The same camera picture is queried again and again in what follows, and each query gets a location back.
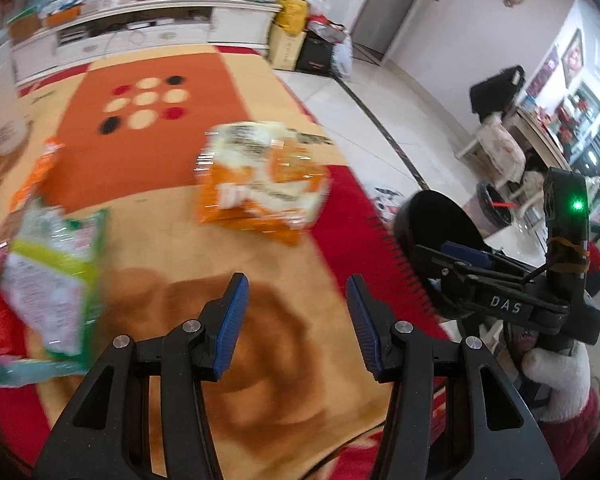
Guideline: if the teal plastic wrapper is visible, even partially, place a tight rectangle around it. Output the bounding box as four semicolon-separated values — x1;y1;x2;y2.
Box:
0;354;88;388

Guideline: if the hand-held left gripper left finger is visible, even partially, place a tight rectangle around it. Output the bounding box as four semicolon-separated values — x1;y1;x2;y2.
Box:
32;272;250;480

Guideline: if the tan paper bag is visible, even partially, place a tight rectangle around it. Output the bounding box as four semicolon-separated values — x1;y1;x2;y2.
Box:
269;22;306;71

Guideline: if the black round container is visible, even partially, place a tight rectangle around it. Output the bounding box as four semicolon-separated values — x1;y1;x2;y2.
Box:
394;189;487;322

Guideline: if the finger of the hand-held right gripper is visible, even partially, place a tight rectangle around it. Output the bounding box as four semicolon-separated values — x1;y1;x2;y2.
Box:
415;241;551;286
427;272;573;333

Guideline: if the white chair with floral cushion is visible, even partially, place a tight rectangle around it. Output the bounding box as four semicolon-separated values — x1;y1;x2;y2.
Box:
462;112;527;183

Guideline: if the yellow bag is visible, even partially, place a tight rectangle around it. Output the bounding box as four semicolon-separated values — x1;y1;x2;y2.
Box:
275;0;308;36

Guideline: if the white thermos flask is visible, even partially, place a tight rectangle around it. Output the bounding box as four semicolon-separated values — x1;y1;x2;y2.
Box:
0;50;33;156

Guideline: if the green snack packet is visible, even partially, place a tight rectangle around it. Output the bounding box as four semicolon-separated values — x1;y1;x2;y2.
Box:
0;199;111;363

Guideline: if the white low cabinet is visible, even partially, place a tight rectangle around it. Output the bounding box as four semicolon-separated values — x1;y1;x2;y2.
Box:
0;0;283;86

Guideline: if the black floor bag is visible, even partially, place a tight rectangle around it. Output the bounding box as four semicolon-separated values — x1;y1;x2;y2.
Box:
297;32;338;73

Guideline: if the printed red orange blanket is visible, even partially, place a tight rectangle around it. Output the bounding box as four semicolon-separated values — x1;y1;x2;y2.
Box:
0;44;453;480

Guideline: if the person's right hand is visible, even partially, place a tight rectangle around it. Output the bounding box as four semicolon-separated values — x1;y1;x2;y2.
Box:
522;342;593;423

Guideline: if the orange snack packet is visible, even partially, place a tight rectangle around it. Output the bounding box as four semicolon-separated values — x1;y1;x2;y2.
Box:
194;120;333;247

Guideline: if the grey waste bin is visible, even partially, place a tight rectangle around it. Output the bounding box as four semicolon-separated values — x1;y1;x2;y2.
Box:
475;180;518;238

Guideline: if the white plastic bag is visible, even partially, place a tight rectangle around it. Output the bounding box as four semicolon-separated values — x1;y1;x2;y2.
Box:
330;35;355;78

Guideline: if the person's right forearm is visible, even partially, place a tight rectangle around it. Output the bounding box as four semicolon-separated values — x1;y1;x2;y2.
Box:
540;390;600;480

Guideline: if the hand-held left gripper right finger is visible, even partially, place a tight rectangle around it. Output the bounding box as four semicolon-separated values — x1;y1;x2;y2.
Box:
345;274;561;480

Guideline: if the grey door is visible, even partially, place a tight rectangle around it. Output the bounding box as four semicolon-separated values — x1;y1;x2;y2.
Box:
352;0;431;66

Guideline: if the red framed wall picture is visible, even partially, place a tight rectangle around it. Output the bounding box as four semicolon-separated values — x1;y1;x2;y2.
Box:
562;27;585;88

